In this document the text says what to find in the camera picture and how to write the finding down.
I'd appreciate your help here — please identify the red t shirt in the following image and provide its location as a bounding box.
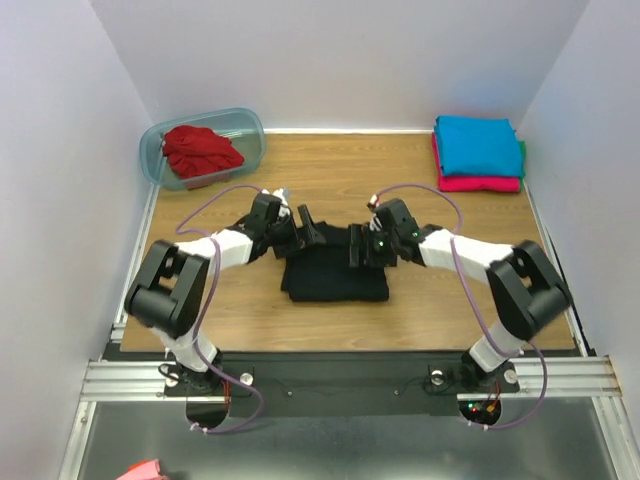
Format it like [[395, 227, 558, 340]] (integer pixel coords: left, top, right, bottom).
[[162, 125, 245, 180]]

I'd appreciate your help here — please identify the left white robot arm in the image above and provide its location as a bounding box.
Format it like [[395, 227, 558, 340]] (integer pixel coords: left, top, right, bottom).
[[124, 188, 326, 394]]

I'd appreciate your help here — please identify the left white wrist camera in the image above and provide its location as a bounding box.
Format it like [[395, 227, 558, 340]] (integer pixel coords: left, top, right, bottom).
[[271, 187, 291, 206]]

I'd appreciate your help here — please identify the clear blue plastic bin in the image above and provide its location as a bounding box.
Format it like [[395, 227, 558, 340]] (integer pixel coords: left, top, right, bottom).
[[139, 108, 266, 191]]

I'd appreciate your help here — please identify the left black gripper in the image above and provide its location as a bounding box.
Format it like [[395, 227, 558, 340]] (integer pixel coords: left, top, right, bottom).
[[266, 206, 326, 260]]

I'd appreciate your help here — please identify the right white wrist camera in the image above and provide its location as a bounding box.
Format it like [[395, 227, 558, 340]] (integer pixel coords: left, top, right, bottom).
[[367, 195, 380, 212]]

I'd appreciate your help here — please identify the folded pink t shirt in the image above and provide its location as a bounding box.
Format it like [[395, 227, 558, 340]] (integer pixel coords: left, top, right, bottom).
[[431, 133, 522, 194]]

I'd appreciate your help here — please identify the folded green t shirt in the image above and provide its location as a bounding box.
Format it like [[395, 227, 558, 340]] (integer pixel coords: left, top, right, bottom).
[[518, 140, 527, 183]]

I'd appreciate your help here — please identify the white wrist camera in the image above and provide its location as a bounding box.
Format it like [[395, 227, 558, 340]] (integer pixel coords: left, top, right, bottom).
[[271, 187, 291, 206], [367, 195, 380, 212]]

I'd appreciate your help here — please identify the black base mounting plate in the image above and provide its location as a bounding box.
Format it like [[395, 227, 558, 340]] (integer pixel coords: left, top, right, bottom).
[[159, 351, 519, 423]]

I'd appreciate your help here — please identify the folded blue t shirt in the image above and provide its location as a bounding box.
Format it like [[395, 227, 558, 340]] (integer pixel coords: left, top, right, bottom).
[[434, 115, 524, 178]]

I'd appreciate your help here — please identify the pink cloth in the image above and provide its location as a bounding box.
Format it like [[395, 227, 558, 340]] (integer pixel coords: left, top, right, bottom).
[[117, 459, 166, 480]]

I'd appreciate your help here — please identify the black t shirt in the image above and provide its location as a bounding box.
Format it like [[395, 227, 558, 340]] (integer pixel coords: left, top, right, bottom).
[[280, 221, 390, 302]]

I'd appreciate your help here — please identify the aluminium frame rail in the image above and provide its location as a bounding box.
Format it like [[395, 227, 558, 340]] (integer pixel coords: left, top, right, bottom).
[[78, 357, 176, 401]]

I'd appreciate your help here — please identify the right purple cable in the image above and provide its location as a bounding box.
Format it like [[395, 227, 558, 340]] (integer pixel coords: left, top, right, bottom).
[[369, 183, 549, 432]]

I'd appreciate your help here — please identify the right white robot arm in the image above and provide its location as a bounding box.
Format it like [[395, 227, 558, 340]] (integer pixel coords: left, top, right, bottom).
[[348, 196, 573, 390]]

